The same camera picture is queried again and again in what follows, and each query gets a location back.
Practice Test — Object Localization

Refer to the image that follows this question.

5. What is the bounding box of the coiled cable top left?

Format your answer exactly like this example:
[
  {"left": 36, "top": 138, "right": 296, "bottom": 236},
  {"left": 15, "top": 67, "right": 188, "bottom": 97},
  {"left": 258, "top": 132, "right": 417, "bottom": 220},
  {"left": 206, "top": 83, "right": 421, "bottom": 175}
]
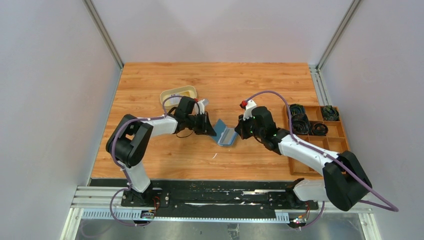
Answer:
[{"left": 286, "top": 103, "right": 307, "bottom": 117}]

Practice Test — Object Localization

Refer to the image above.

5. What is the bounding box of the aluminium corner post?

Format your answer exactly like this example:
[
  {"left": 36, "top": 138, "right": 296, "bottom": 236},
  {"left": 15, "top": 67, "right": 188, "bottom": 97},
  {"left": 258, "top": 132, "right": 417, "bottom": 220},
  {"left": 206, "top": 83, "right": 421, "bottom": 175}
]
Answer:
[
  {"left": 316, "top": 0, "right": 362, "bottom": 72},
  {"left": 82, "top": 0, "right": 124, "bottom": 71}
]

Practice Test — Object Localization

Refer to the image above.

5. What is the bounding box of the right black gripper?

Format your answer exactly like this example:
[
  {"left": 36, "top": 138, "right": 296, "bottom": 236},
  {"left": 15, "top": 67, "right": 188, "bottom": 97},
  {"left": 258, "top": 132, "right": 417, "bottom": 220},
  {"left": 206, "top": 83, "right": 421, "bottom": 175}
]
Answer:
[{"left": 235, "top": 111, "right": 265, "bottom": 140}]

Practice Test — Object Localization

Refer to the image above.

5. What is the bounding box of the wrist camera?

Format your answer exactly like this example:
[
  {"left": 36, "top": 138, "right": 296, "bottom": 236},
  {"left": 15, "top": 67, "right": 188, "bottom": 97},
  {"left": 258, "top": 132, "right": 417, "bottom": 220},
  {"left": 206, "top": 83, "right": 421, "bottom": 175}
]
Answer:
[
  {"left": 240, "top": 99, "right": 257, "bottom": 121},
  {"left": 196, "top": 98, "right": 209, "bottom": 115}
]

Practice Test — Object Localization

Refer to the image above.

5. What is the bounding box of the black coiled cable middle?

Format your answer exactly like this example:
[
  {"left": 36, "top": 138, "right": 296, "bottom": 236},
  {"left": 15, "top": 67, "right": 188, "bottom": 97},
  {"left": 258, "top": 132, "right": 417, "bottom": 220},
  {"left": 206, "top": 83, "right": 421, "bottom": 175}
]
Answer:
[{"left": 310, "top": 121, "right": 329, "bottom": 136}]

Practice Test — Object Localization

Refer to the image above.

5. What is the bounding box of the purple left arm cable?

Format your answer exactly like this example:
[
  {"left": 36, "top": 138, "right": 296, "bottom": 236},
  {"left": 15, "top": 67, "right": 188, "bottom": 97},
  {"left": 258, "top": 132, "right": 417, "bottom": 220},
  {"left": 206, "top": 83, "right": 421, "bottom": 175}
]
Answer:
[{"left": 109, "top": 95, "right": 200, "bottom": 228}]

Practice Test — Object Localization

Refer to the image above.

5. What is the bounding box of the aluminium rail frame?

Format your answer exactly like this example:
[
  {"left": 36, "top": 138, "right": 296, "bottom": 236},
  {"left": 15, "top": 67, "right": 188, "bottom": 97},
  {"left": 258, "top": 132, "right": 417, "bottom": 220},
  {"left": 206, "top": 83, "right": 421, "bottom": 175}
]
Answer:
[{"left": 60, "top": 186, "right": 382, "bottom": 240}]

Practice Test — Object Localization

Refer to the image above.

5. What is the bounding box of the black coiled cable left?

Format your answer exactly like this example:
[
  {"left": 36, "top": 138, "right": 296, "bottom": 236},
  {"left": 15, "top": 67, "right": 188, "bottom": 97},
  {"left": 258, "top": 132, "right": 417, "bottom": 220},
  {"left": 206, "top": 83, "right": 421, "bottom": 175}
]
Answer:
[{"left": 289, "top": 113, "right": 312, "bottom": 136}]

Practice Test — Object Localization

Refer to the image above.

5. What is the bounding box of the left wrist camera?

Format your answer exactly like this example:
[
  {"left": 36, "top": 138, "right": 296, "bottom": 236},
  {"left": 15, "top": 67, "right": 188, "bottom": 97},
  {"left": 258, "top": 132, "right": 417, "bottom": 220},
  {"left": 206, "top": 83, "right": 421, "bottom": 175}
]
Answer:
[{"left": 196, "top": 98, "right": 209, "bottom": 115}]

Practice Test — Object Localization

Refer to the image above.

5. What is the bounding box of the beige oval tray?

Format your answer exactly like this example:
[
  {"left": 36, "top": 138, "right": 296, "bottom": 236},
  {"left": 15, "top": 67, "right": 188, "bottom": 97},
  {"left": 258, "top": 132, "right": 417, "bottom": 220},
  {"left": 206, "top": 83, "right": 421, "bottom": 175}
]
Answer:
[{"left": 159, "top": 85, "right": 198, "bottom": 110}]

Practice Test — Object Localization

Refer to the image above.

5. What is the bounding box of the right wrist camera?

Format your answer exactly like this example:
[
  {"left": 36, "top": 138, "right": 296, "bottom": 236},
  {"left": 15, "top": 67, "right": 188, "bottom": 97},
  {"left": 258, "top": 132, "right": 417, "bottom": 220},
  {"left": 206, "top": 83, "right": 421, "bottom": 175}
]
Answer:
[{"left": 240, "top": 99, "right": 257, "bottom": 121}]

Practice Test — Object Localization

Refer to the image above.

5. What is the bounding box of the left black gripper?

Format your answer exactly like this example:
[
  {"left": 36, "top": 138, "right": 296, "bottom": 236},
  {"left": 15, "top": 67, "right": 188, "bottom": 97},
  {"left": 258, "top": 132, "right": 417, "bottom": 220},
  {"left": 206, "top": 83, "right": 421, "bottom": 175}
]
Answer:
[{"left": 185, "top": 111, "right": 217, "bottom": 137}]

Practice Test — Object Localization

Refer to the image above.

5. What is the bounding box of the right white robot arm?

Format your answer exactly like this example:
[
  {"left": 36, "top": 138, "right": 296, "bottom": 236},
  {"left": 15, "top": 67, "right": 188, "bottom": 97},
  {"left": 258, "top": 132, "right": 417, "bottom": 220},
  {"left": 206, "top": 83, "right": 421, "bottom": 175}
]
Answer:
[{"left": 235, "top": 106, "right": 372, "bottom": 212}]

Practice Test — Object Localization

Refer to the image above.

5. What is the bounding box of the card in tray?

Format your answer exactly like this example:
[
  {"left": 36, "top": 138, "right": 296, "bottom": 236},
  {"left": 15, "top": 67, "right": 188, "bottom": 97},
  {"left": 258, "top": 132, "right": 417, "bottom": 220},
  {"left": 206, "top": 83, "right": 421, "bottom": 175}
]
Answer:
[{"left": 167, "top": 94, "right": 183, "bottom": 105}]

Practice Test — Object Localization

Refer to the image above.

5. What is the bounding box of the black coiled cable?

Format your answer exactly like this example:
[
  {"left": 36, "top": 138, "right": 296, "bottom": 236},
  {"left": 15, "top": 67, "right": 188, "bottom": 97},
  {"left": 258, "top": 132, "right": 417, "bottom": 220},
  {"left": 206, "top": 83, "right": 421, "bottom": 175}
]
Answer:
[
  {"left": 289, "top": 113, "right": 312, "bottom": 136},
  {"left": 310, "top": 121, "right": 329, "bottom": 136}
]

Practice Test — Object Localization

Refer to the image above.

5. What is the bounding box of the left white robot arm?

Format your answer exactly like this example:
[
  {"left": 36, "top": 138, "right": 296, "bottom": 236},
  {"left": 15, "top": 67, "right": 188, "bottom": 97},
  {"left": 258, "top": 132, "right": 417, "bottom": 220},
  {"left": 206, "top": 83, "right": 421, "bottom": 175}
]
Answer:
[{"left": 105, "top": 96, "right": 217, "bottom": 207}]

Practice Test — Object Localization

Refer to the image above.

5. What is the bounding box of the coiled cable top right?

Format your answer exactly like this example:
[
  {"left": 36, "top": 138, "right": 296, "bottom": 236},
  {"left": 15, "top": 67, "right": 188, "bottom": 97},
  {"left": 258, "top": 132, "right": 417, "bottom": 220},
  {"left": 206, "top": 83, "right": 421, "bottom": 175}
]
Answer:
[{"left": 320, "top": 105, "right": 340, "bottom": 122}]

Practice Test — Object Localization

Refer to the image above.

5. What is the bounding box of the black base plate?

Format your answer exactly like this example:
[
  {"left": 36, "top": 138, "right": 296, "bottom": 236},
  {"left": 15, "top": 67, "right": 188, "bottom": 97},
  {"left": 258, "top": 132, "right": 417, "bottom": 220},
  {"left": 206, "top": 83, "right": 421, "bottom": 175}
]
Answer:
[{"left": 89, "top": 178, "right": 355, "bottom": 220}]

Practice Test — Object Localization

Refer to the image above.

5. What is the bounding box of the left aluminium corner post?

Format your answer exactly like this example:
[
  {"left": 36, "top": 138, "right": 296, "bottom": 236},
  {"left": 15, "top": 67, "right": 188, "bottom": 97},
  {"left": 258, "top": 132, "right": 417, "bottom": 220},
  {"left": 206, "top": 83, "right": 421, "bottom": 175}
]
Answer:
[{"left": 82, "top": 0, "right": 124, "bottom": 71}]

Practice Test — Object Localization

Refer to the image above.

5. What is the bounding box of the blue card holder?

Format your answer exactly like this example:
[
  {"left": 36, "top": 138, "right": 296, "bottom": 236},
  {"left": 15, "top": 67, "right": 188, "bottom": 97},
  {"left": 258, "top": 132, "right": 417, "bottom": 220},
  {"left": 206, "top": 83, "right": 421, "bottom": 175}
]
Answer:
[{"left": 212, "top": 119, "right": 238, "bottom": 147}]

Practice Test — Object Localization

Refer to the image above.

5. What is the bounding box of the right aluminium corner post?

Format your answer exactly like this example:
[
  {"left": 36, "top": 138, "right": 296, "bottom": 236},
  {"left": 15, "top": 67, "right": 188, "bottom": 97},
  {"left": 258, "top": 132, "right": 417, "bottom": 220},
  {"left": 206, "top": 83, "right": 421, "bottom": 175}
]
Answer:
[{"left": 316, "top": 0, "right": 362, "bottom": 72}]

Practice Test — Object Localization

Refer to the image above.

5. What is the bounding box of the wooden compartment organizer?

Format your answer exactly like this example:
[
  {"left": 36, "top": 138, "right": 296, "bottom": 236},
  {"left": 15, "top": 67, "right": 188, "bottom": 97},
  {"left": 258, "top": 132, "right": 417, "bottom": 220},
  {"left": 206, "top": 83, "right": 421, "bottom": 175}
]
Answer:
[{"left": 282, "top": 104, "right": 358, "bottom": 179}]

